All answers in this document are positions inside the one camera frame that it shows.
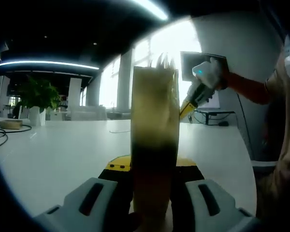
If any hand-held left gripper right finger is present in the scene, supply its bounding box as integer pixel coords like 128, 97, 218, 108
170, 157, 262, 232

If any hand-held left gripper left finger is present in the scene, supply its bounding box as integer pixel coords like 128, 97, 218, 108
33, 155, 134, 232

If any bundle of mask packets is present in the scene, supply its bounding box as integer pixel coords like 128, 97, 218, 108
149, 52, 178, 71

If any gold mask box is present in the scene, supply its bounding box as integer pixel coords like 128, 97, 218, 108
130, 65, 181, 218

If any translucent storage box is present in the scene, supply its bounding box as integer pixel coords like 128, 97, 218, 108
70, 105, 107, 120

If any round tan box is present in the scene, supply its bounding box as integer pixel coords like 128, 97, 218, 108
0, 119, 23, 130

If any person's left hand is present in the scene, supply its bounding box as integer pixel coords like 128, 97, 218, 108
128, 211, 143, 232

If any black laptop stand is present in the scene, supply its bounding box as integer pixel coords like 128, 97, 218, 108
194, 108, 235, 126

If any dark flat monitor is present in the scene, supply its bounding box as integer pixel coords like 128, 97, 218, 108
180, 50, 230, 79

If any white table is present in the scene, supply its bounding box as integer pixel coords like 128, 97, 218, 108
0, 118, 258, 218

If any white office chair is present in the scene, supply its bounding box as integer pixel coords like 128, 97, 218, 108
251, 159, 278, 173

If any person's beige shirt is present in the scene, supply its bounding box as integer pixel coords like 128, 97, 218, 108
256, 33, 290, 218

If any long ceiling light strip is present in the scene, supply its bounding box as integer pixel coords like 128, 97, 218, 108
132, 0, 170, 21
0, 60, 100, 71

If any potted green plant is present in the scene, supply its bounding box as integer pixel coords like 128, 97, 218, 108
13, 74, 62, 126

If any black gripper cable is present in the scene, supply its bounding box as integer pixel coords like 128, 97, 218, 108
236, 92, 254, 156

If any black table cable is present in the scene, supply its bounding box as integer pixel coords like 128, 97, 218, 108
0, 123, 32, 148

